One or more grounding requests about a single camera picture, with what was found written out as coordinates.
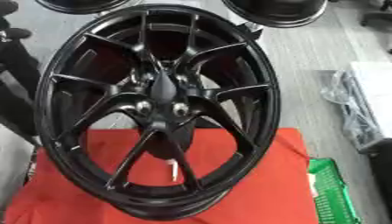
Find black office chair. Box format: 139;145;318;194
360;0;392;28

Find clear plastic bag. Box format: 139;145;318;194
318;69;385;151

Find black round wheel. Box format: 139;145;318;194
219;0;330;29
33;0;141;16

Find white pin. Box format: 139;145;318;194
166;160;181;183

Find green plastic crate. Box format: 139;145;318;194
306;157;365;224

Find black spoked wheel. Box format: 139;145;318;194
31;3;284;221

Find white box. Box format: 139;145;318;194
349;60;392;139

